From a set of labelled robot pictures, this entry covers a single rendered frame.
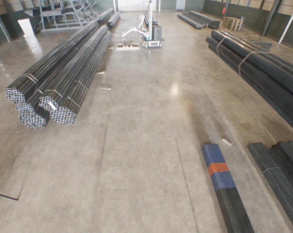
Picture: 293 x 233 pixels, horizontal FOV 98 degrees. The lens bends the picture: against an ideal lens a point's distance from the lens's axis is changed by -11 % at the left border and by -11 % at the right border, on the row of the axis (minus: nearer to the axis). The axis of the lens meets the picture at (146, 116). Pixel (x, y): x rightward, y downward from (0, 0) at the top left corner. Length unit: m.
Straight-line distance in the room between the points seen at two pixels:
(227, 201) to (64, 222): 2.07
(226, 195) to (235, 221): 0.30
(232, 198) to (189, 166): 0.73
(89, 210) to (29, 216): 0.81
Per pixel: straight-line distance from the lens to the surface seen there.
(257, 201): 2.66
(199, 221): 2.23
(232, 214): 2.22
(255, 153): 2.94
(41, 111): 3.29
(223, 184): 2.31
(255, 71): 2.45
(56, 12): 12.40
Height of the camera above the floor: 2.10
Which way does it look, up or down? 43 degrees down
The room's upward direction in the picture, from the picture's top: straight up
